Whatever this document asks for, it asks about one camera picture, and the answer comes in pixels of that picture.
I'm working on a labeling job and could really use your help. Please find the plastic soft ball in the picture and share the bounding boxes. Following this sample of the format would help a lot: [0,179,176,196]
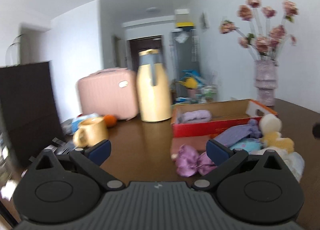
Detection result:
[283,152,305,182]

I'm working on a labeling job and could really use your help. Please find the light blue plush toy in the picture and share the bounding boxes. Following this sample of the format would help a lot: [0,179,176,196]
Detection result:
[229,138,263,152]

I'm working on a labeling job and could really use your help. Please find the white and yellow plush toy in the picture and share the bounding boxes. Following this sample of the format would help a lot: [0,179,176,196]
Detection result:
[250,132,295,156]

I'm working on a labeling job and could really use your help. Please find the white round sponge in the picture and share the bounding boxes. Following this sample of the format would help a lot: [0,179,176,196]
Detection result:
[259,114,282,136]

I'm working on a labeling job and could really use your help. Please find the lilac fluffy headband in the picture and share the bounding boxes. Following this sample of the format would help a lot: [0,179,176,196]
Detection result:
[177,110,212,124]

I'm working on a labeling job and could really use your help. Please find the purple drawstring pouch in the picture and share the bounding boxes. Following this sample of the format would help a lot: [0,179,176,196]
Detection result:
[214,119,262,147]

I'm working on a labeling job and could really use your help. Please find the blue tissue pack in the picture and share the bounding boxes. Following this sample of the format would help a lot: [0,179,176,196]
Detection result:
[61,113,99,135]

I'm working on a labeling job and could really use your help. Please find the yellow ceramic mug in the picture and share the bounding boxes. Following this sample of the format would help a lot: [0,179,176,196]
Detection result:
[73,117,109,148]

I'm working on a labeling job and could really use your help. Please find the black paper bag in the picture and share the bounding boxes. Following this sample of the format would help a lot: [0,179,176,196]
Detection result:
[0,62,65,168]

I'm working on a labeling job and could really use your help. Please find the red cardboard box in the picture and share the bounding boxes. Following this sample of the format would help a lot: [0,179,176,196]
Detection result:
[171,99,278,138]

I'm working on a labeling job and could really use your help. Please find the orange fruit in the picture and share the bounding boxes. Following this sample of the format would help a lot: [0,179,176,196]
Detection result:
[103,114,117,128]

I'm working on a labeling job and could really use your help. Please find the pink mini suitcase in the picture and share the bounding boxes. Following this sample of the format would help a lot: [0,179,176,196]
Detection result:
[77,67,139,120]

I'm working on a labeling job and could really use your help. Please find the purple ceramic vase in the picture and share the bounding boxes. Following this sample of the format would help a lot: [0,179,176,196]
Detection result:
[254,60,278,107]

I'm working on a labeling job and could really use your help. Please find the yellow toy on pile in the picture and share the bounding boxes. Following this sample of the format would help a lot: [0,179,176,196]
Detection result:
[178,77,199,90]

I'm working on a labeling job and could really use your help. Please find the yellow thermos jug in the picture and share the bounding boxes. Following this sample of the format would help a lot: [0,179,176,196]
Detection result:
[137,49,171,123]

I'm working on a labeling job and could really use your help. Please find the dried pink roses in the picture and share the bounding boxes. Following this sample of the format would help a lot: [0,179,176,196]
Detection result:
[219,0,299,63]

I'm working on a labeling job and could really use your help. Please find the grey refrigerator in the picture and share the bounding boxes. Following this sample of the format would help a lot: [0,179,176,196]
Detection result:
[171,26,200,81]

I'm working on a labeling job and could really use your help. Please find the dark brown door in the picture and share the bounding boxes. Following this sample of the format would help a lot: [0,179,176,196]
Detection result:
[127,35,164,71]

